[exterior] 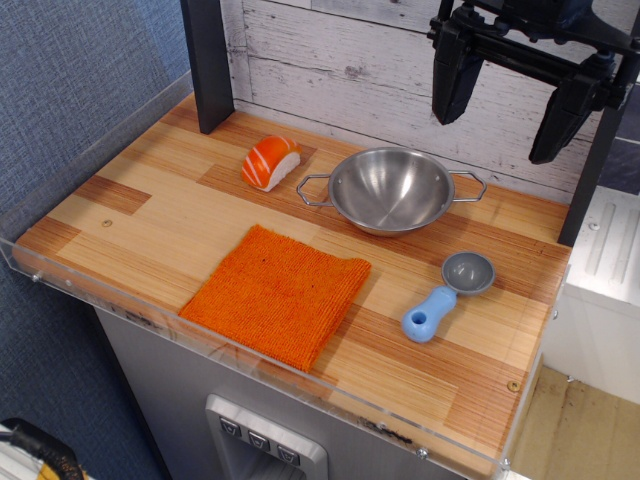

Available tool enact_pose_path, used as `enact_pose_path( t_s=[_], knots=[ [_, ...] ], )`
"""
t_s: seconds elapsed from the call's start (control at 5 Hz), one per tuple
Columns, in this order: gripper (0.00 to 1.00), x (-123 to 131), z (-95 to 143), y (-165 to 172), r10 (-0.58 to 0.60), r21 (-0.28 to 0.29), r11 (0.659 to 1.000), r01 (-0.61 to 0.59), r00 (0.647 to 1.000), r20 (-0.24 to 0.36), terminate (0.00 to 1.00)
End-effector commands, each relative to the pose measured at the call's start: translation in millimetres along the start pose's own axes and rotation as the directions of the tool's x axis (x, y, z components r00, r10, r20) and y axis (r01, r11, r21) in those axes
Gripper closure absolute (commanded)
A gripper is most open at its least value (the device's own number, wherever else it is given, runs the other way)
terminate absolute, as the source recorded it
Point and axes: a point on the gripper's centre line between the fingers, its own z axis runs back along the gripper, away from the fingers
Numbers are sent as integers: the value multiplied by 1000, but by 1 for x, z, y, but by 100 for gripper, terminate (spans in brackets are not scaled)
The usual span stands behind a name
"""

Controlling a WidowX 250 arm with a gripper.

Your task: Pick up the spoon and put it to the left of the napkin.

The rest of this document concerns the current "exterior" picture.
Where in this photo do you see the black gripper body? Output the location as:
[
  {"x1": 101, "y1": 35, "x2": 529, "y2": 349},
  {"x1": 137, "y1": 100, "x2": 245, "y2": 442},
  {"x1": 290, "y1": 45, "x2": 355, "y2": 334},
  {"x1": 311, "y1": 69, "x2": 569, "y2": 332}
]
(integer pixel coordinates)
[{"x1": 428, "y1": 1, "x2": 633, "y2": 108}]

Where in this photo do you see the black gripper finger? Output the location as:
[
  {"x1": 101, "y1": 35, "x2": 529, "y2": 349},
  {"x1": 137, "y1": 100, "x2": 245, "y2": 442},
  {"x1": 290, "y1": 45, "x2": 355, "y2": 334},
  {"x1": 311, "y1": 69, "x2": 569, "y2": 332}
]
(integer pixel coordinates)
[
  {"x1": 432, "y1": 27, "x2": 483, "y2": 125},
  {"x1": 529, "y1": 73, "x2": 607, "y2": 165}
]

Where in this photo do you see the blue handled grey spoon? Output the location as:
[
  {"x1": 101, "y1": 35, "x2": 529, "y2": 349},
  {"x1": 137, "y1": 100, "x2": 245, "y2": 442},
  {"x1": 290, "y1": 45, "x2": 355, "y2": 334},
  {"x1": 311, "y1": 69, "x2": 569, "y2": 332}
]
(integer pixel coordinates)
[{"x1": 401, "y1": 251, "x2": 496, "y2": 343}]

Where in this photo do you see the orange knitted cloth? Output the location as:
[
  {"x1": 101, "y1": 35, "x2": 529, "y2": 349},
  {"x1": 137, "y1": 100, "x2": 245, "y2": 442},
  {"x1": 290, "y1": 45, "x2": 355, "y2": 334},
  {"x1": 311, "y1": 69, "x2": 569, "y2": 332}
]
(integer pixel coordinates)
[{"x1": 179, "y1": 225, "x2": 371, "y2": 372}]

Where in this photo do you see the toy salmon sushi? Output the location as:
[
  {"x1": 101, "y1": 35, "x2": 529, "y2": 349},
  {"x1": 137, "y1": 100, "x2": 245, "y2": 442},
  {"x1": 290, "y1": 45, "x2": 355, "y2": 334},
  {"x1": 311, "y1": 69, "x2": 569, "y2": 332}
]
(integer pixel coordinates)
[{"x1": 241, "y1": 135, "x2": 302, "y2": 192}]

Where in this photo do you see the white sink unit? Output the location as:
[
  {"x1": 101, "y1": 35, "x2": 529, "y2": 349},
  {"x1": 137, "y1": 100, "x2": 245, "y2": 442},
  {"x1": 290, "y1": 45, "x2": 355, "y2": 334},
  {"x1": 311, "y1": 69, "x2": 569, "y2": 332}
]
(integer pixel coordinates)
[{"x1": 541, "y1": 187, "x2": 639, "y2": 403}]

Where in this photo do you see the grey toy fridge cabinet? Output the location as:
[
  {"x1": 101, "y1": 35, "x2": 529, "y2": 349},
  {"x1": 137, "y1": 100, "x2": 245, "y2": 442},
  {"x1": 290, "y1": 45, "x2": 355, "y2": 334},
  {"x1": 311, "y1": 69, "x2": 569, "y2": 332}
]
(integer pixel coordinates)
[{"x1": 97, "y1": 310, "x2": 464, "y2": 479}]

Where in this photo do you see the silver dispenser panel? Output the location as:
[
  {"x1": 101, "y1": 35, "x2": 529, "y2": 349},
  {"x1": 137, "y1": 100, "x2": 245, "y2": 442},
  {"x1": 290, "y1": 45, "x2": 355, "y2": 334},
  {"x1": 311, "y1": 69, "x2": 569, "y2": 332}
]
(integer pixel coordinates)
[{"x1": 205, "y1": 394, "x2": 329, "y2": 479}]

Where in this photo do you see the clear acrylic guard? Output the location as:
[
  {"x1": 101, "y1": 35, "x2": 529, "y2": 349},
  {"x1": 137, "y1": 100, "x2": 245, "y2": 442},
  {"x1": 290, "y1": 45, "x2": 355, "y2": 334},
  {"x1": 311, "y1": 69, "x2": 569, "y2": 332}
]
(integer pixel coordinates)
[{"x1": 7, "y1": 98, "x2": 569, "y2": 479}]

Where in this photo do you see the black yellow object corner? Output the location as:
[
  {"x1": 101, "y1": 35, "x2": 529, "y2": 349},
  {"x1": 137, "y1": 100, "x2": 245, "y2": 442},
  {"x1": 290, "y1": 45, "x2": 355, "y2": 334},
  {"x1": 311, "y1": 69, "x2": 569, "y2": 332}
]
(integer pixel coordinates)
[{"x1": 1, "y1": 418, "x2": 91, "y2": 479}]

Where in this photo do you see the dark grey right post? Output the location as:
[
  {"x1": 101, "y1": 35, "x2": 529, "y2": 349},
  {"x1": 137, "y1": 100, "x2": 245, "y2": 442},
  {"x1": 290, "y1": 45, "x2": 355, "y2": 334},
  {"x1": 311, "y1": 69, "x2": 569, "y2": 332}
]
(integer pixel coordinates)
[{"x1": 558, "y1": 78, "x2": 639, "y2": 246}]

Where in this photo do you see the dark grey post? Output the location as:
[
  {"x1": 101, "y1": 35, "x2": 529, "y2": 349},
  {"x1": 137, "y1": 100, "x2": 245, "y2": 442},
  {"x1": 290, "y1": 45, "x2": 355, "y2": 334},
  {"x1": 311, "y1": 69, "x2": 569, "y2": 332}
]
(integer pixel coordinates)
[
  {"x1": 180, "y1": 0, "x2": 235, "y2": 134},
  {"x1": 558, "y1": 78, "x2": 639, "y2": 246}
]

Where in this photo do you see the steel bowl with handles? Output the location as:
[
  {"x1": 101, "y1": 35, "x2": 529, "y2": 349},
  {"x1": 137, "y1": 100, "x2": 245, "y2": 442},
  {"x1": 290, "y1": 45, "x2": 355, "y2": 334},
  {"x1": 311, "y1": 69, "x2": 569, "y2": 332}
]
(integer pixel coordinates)
[{"x1": 296, "y1": 147, "x2": 487, "y2": 237}]

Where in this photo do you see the dark grey left post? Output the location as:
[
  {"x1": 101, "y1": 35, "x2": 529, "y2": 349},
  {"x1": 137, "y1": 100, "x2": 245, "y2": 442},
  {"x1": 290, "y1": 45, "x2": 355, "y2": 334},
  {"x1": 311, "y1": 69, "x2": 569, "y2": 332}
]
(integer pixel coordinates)
[{"x1": 180, "y1": 0, "x2": 235, "y2": 134}]

